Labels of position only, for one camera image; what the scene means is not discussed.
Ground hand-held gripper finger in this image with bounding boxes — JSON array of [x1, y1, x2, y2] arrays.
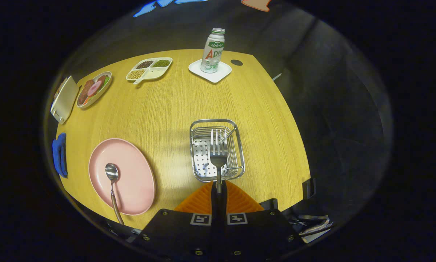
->
[[132, 181, 220, 262], [220, 181, 305, 262]]

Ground metal fork with brown handle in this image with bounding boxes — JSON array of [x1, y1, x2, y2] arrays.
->
[[209, 128, 228, 194]]

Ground metal spoon with brown handle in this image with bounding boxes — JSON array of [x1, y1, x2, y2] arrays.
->
[[105, 163, 125, 225]]

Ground black table clamp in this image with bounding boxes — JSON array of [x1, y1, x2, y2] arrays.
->
[[260, 198, 279, 211], [302, 178, 316, 200]]

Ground pink plate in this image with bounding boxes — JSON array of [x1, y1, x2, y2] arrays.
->
[[89, 138, 156, 216]]

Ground pile of crumpled beige packaging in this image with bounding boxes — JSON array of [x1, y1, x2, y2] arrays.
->
[[287, 215, 335, 243]]

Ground white square coaster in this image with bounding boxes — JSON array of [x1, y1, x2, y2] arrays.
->
[[188, 59, 232, 83]]

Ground black backdrop cloth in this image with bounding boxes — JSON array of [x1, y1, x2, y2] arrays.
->
[[45, 0, 393, 233]]

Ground white compartment dish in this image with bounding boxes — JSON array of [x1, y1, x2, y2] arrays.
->
[[126, 57, 173, 85]]

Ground white drink bottle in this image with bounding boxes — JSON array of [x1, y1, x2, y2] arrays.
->
[[200, 28, 225, 74]]

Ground white plate of food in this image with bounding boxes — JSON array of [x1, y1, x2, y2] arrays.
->
[[77, 71, 113, 109]]

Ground blue folded towel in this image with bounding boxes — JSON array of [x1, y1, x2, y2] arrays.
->
[[52, 133, 68, 178]]

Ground brown meat pieces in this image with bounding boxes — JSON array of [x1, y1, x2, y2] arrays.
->
[[79, 80, 94, 105]]

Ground white toaster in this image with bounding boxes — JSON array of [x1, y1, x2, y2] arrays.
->
[[50, 76, 80, 125]]

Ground metal wire basket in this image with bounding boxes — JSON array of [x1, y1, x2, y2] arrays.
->
[[189, 119, 245, 183]]

